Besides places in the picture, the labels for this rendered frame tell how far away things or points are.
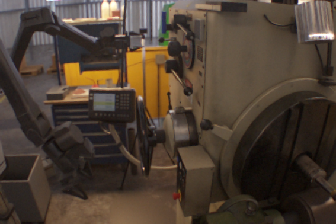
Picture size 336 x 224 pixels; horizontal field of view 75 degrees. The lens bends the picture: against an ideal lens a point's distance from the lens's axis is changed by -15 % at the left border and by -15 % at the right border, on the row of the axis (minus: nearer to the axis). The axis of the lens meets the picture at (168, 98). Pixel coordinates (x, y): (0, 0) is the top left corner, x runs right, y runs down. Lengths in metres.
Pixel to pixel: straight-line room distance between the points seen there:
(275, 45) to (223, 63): 0.21
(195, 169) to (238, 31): 0.48
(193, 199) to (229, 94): 0.41
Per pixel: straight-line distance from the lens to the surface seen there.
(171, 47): 1.08
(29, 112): 0.73
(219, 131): 0.91
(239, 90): 0.92
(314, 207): 0.89
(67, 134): 0.72
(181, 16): 1.16
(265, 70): 0.95
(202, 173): 0.91
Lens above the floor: 1.86
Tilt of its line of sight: 21 degrees down
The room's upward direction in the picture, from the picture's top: straight up
